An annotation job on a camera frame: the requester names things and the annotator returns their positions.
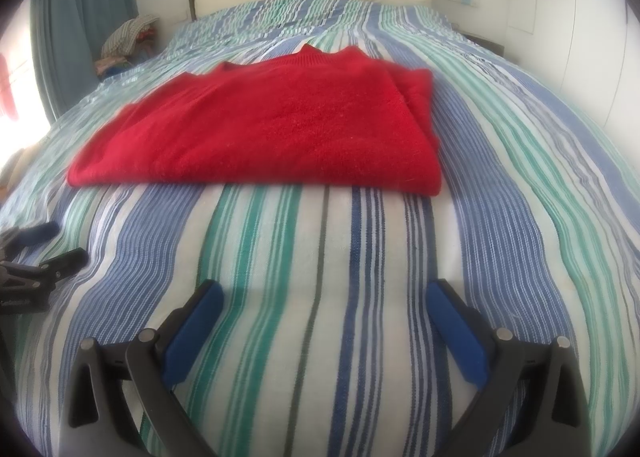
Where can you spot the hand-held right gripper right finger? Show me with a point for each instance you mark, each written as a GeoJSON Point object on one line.
{"type": "Point", "coordinates": [460, 337]}

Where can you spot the pile of clothes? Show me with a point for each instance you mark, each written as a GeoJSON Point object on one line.
{"type": "Point", "coordinates": [127, 39]}

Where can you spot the white wardrobe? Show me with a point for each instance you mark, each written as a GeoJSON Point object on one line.
{"type": "Point", "coordinates": [575, 17]}

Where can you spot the blue curtain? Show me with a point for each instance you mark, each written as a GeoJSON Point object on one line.
{"type": "Point", "coordinates": [80, 22]}

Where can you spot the striped bedspread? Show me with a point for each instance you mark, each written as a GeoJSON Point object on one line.
{"type": "Point", "coordinates": [320, 262]}

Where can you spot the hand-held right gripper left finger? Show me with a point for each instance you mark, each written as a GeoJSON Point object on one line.
{"type": "Point", "coordinates": [192, 337]}

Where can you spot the dark wooden nightstand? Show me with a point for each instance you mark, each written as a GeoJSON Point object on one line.
{"type": "Point", "coordinates": [482, 43]}

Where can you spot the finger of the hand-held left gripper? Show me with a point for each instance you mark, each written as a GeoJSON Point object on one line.
{"type": "Point", "coordinates": [60, 264]}
{"type": "Point", "coordinates": [37, 232]}

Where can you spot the red knit sweater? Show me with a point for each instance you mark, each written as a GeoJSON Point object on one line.
{"type": "Point", "coordinates": [260, 132]}

